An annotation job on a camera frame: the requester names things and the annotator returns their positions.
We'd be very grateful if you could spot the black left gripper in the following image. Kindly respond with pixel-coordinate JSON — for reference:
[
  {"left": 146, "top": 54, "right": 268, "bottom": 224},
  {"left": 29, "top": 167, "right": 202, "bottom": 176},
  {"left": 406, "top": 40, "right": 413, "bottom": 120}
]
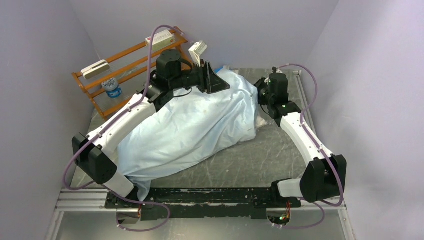
[{"left": 170, "top": 59, "right": 231, "bottom": 95}]

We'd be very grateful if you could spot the white pillow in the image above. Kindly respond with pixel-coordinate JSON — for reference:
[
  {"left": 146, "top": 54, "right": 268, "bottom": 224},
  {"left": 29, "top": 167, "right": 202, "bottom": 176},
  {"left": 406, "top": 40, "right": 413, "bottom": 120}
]
[{"left": 255, "top": 111, "right": 268, "bottom": 129}]

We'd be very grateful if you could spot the light blue pillowcase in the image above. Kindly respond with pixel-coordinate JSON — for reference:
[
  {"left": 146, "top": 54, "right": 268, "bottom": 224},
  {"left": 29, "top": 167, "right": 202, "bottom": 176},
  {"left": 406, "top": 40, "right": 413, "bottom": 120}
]
[{"left": 117, "top": 69, "right": 258, "bottom": 201}]

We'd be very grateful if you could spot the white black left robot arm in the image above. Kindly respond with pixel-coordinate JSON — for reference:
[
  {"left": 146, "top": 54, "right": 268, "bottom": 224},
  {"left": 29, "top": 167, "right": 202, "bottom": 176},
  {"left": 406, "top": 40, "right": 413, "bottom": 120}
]
[{"left": 72, "top": 49, "right": 230, "bottom": 208}]

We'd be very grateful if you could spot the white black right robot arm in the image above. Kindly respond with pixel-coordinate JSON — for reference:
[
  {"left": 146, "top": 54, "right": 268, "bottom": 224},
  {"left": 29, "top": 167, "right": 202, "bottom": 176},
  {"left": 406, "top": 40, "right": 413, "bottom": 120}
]
[{"left": 255, "top": 70, "right": 347, "bottom": 207}]

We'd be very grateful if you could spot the blue flat board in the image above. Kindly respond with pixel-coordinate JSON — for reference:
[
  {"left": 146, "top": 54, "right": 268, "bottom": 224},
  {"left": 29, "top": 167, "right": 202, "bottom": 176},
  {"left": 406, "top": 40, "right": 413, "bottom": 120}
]
[{"left": 214, "top": 66, "right": 226, "bottom": 74}]

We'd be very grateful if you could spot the white red box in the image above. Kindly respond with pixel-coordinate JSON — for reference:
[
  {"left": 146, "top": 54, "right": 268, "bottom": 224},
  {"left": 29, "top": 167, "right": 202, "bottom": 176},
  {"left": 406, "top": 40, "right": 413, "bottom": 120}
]
[{"left": 145, "top": 30, "right": 175, "bottom": 52}]

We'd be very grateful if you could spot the blue lidded jar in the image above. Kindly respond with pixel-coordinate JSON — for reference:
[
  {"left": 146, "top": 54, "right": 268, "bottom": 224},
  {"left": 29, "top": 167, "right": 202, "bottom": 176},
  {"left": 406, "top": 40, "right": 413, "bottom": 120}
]
[{"left": 101, "top": 78, "right": 122, "bottom": 99}]

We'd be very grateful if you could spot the orange wooden shelf rack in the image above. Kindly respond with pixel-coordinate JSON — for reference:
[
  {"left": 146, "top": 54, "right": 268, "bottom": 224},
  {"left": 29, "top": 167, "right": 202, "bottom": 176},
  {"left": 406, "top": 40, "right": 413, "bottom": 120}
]
[{"left": 71, "top": 26, "right": 190, "bottom": 120}]

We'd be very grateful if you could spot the white eraser block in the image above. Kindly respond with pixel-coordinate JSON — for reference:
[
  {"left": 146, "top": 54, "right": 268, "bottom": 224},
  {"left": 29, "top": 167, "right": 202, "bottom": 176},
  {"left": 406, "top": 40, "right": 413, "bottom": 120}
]
[{"left": 80, "top": 59, "right": 111, "bottom": 80}]

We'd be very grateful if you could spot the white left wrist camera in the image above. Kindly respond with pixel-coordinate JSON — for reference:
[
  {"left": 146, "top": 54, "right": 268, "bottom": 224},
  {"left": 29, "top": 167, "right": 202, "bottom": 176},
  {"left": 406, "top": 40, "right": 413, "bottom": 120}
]
[{"left": 188, "top": 40, "right": 208, "bottom": 67}]

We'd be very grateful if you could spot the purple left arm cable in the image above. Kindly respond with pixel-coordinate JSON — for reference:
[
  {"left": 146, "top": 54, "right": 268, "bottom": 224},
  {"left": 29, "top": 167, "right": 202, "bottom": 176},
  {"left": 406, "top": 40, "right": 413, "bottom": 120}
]
[{"left": 62, "top": 24, "right": 195, "bottom": 233}]

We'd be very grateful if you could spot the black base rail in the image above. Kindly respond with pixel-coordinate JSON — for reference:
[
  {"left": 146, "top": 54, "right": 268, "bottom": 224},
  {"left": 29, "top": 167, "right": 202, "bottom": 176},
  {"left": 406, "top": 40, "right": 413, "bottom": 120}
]
[{"left": 104, "top": 187, "right": 302, "bottom": 221}]

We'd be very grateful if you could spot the aluminium frame rail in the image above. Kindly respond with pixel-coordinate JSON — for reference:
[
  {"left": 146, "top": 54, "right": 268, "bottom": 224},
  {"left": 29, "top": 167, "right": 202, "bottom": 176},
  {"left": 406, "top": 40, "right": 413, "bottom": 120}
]
[{"left": 45, "top": 188, "right": 117, "bottom": 240}]

